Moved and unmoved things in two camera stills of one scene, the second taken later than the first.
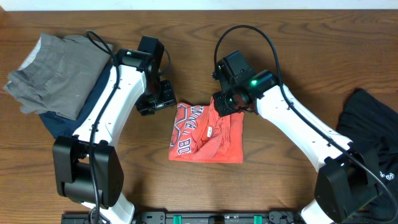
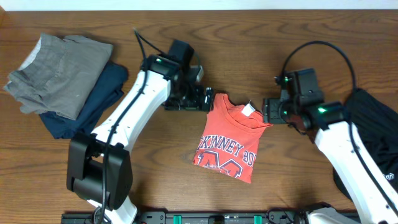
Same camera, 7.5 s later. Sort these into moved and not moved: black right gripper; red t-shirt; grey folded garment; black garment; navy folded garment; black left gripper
Moved: red t-shirt; black right gripper; black left gripper
Not moved: navy folded garment; grey folded garment; black garment
